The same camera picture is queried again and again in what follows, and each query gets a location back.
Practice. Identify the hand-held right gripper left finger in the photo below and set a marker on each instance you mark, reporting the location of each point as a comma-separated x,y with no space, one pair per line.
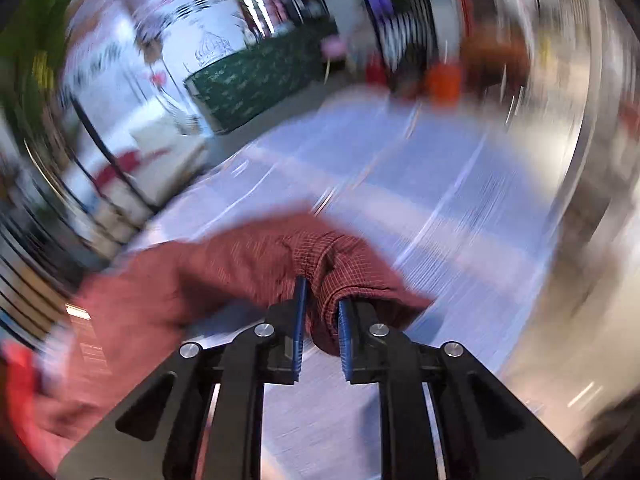
300,325

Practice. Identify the red cloth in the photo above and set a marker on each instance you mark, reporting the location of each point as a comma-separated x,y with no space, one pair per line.
17,390

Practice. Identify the green leafy plant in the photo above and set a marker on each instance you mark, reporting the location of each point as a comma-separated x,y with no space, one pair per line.
35,20

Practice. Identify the green patterned cloth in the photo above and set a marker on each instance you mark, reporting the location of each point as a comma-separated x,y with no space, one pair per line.
250,85

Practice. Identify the orange plastic bucket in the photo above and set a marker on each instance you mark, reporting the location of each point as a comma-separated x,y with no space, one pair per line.
444,85

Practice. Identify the blue checked blanket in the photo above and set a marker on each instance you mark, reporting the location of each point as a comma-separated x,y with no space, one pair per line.
400,185

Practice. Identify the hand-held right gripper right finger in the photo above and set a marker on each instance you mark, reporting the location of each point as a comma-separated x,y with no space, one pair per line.
345,340

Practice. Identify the maroon quilted jacket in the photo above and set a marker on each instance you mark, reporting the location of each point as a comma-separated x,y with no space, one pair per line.
225,270

